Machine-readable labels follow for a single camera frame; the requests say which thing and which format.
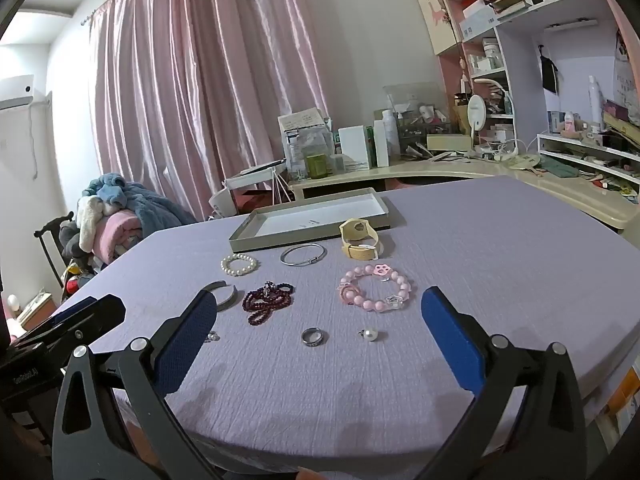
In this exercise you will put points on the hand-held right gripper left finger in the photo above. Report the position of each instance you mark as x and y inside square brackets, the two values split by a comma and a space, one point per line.
[187, 340]

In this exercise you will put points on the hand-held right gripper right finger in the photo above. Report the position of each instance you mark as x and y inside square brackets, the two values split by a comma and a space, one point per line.
[450, 340]

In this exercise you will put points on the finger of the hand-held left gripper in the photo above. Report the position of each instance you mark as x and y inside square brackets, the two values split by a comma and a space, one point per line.
[75, 307]
[100, 315]

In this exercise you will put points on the small silver earring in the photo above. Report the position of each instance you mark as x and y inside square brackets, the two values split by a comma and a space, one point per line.
[212, 336]

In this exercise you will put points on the silver cuff bangle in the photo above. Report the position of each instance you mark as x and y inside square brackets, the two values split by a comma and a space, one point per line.
[231, 300]

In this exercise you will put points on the pearl earring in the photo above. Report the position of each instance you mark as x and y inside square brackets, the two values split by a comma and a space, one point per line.
[371, 335]

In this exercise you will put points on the grey shallow cardboard tray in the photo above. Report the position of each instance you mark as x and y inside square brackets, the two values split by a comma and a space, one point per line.
[310, 220]

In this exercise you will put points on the dark wooden chair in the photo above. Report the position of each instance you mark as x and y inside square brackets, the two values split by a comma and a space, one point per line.
[47, 240]

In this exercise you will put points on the pink folded blanket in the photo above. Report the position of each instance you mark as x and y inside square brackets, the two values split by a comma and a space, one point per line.
[122, 230]

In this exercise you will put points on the cream fleece cloth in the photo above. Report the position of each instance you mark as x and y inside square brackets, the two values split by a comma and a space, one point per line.
[90, 220]

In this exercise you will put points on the purple tablecloth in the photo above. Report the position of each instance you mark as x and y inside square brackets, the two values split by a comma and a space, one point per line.
[475, 250]

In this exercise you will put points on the blue fleece blanket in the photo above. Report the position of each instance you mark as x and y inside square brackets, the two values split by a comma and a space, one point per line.
[150, 207]

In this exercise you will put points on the thin silver bangle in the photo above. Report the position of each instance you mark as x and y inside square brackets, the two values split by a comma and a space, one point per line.
[281, 255]

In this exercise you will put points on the yellow watch band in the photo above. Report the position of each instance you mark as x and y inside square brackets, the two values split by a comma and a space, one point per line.
[357, 252]

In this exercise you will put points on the white printed cup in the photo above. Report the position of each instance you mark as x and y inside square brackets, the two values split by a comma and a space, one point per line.
[220, 205]

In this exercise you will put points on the cream corner desk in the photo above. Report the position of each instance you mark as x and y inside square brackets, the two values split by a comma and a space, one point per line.
[575, 195]

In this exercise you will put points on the beige flat box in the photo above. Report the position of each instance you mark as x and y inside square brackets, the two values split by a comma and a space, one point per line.
[447, 142]

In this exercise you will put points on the tall white bottle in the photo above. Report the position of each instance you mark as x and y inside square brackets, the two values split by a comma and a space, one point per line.
[390, 135]

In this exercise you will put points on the white rectangular box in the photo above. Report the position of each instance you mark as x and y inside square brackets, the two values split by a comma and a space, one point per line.
[354, 147]

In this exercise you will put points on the green glass jar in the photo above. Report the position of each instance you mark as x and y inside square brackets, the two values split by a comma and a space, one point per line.
[316, 166]

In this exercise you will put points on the white air conditioner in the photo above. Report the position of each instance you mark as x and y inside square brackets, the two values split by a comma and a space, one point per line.
[15, 91]

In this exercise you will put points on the round white mirror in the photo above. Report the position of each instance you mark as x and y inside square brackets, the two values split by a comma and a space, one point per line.
[476, 112]

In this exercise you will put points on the white desktop drawer organizer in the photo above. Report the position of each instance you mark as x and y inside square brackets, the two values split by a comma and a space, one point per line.
[590, 141]

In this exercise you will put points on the clear acrylic organizer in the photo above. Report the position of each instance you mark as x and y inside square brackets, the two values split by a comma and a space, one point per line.
[415, 95]

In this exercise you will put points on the pink curtain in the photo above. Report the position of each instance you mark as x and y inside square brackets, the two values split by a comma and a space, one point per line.
[200, 85]

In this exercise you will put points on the white gooseneck desk lamp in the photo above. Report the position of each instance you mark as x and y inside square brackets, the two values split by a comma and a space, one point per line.
[492, 81]

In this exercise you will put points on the white spray bottle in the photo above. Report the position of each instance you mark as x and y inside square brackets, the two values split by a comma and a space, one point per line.
[594, 105]

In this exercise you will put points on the black hanging pouch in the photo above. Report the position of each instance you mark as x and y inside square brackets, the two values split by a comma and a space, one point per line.
[549, 72]

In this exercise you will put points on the pink and white bookshelf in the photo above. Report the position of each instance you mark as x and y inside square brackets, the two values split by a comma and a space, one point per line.
[520, 25]

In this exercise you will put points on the white cabinet door dinosaur print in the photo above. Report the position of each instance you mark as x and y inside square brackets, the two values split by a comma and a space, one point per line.
[432, 10]

